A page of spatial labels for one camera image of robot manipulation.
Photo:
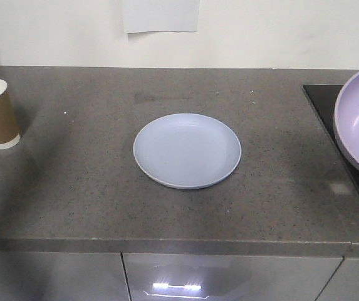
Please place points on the white paper sheet on wall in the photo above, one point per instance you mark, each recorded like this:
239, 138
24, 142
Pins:
160, 15

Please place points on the light blue plastic plate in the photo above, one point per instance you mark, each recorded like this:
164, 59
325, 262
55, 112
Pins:
187, 151

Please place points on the black induction cooktop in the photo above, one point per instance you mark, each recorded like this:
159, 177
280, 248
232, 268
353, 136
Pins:
323, 100

